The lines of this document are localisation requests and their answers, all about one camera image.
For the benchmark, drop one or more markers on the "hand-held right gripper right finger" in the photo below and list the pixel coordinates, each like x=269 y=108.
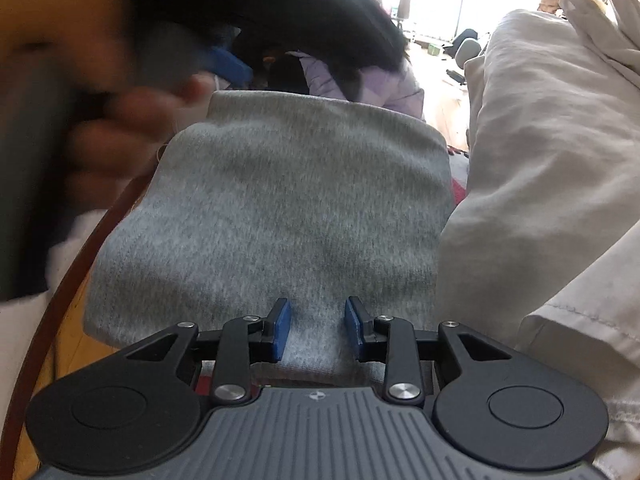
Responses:
x=354 y=330

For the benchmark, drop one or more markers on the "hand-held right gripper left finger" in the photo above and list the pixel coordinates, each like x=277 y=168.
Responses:
x=281 y=330

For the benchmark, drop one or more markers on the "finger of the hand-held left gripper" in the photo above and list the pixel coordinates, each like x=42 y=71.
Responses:
x=230 y=67

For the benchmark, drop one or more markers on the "grey sweatpants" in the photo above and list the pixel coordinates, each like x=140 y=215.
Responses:
x=280 y=200

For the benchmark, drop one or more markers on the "person's left hand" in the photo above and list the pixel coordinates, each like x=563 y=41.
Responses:
x=125 y=135

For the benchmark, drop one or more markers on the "person's black hair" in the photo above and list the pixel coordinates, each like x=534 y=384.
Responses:
x=280 y=5

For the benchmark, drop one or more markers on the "red floral fleece blanket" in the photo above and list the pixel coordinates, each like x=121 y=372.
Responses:
x=457 y=175

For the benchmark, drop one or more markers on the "grey office chair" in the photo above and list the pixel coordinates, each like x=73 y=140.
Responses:
x=465 y=55

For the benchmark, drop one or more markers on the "beige pants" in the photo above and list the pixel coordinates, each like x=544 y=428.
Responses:
x=550 y=160

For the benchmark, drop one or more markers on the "brown curved rail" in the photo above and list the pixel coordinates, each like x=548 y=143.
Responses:
x=55 y=290

